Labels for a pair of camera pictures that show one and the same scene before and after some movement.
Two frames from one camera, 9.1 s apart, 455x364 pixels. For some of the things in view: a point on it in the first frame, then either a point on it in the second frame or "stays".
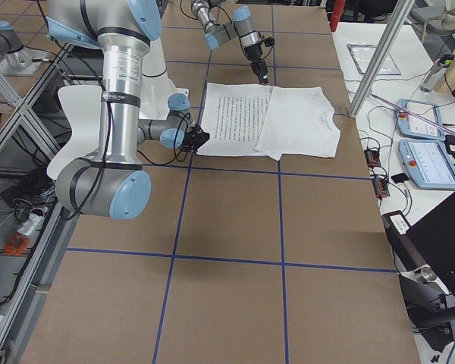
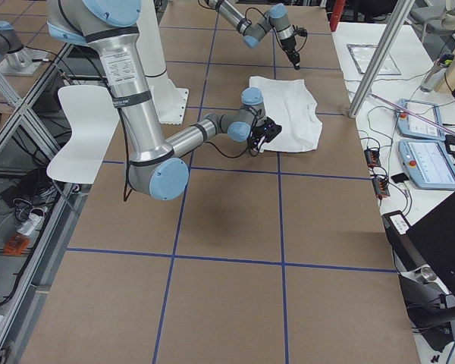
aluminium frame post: x=396 y=20 stays
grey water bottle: x=434 y=76 stays
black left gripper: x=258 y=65 → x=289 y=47
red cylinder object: x=336 y=14 stays
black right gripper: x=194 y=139 → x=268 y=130
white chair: x=82 y=105 stays
